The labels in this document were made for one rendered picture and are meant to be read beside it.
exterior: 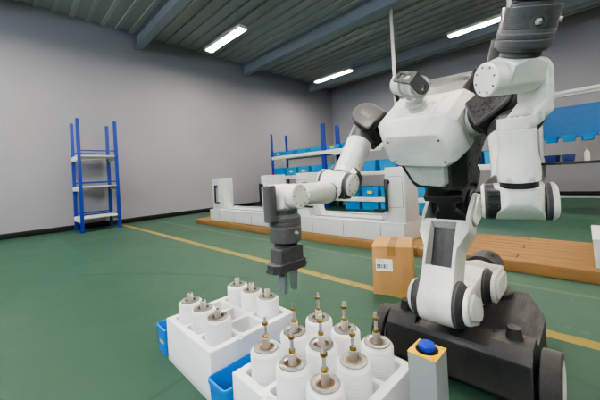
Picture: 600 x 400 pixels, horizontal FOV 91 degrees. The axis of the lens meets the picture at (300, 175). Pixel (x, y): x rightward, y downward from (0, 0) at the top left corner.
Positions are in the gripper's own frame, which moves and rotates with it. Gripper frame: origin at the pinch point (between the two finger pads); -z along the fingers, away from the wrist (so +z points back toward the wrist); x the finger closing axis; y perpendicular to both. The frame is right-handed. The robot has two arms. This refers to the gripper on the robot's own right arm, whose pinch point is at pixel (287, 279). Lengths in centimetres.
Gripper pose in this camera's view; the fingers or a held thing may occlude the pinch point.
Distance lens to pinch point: 86.0
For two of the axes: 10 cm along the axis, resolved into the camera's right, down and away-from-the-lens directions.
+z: -0.6, -10.0, 0.0
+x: -7.1, 0.4, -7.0
